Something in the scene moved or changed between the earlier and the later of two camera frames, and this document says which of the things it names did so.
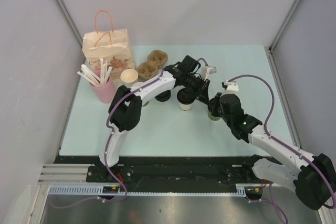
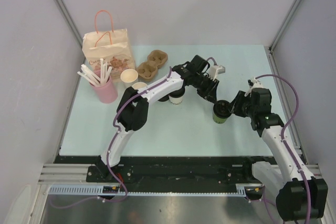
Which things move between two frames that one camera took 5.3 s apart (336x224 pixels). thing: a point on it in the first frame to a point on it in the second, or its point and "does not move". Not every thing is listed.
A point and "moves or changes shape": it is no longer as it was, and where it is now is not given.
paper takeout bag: x=114 y=46 does not move
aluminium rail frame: x=64 y=173 does not move
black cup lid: x=185 y=96 to x=178 y=93
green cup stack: x=136 y=85 does not move
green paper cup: x=213 y=117 moves or changes shape
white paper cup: x=185 y=107 to x=176 y=100
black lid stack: x=163 y=96 does not move
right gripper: x=213 y=105 to x=235 y=103
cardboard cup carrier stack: x=149 y=69 does not move
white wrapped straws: x=89 y=75 does not move
